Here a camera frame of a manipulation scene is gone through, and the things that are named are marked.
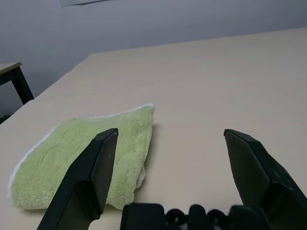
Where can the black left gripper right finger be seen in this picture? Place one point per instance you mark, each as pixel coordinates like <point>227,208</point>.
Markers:
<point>259,172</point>

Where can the wooden side table black frame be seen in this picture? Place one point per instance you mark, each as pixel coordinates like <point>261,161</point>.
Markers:
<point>14,76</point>

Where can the green folded towel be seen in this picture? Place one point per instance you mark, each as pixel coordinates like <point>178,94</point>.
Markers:
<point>55,155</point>

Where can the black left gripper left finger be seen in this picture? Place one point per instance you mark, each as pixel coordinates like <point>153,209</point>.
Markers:
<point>81,172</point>

